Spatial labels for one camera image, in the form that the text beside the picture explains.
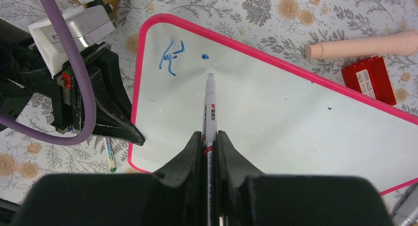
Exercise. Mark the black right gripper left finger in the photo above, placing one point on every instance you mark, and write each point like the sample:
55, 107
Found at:
167, 197

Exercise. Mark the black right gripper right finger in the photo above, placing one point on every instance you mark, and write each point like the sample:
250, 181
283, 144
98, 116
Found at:
254, 198

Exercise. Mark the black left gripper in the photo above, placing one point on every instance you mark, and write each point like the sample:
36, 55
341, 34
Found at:
112, 103

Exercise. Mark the pink framed whiteboard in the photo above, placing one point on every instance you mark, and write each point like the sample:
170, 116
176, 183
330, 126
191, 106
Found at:
282, 118

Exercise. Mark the green capped marker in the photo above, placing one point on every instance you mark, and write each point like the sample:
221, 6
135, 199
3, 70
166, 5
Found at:
112, 162

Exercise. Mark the silver toy microphone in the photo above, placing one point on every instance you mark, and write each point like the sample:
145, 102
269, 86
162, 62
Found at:
407, 213

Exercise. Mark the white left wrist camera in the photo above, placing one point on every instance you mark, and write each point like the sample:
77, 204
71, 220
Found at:
87, 27

